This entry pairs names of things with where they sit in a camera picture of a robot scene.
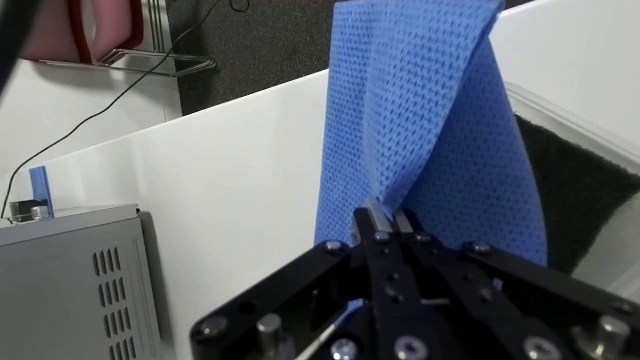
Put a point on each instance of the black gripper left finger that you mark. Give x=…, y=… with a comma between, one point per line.
x=332, y=303

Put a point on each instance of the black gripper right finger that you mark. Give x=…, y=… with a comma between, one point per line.
x=510, y=308

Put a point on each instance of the blue paper towel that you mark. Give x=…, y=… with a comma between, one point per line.
x=418, y=118

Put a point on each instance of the stainless steel microwave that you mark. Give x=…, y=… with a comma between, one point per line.
x=78, y=289

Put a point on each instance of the red chair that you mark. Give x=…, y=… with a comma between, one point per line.
x=84, y=31

